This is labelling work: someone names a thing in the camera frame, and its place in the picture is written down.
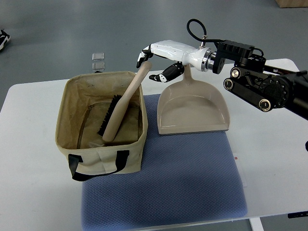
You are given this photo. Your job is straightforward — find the beige fabric bag black handles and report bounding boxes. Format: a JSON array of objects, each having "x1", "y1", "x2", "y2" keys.
[{"x1": 55, "y1": 71, "x2": 148, "y2": 181}]

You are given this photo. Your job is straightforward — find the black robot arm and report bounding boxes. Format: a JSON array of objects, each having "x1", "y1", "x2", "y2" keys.
[{"x1": 205, "y1": 39, "x2": 308, "y2": 119}]

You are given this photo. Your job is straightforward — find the pink plastic dustpan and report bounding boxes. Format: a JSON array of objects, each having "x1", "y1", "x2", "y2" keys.
[{"x1": 157, "y1": 65, "x2": 230, "y2": 135}]

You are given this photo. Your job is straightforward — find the pink hand broom black bristles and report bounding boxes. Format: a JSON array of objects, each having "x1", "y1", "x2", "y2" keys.
[{"x1": 97, "y1": 61, "x2": 152, "y2": 142}]

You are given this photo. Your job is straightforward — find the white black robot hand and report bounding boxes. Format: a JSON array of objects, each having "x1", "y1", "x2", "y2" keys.
[{"x1": 137, "y1": 40, "x2": 215, "y2": 82}]

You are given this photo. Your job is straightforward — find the blue textured cushion mat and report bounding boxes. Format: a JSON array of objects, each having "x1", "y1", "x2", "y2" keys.
[{"x1": 81, "y1": 95, "x2": 247, "y2": 231}]

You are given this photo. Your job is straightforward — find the black cable loop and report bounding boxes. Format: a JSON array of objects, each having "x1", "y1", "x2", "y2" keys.
[{"x1": 187, "y1": 19, "x2": 221, "y2": 48}]

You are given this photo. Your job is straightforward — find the white table leg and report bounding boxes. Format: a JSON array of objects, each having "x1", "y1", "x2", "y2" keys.
[{"x1": 249, "y1": 218, "x2": 264, "y2": 231}]

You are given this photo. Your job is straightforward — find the upper clear floor tile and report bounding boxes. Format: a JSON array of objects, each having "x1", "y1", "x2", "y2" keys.
[{"x1": 92, "y1": 52, "x2": 104, "y2": 61}]

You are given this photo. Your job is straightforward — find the wooden box corner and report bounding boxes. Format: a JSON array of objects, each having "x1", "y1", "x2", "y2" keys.
[{"x1": 276, "y1": 0, "x2": 308, "y2": 8}]

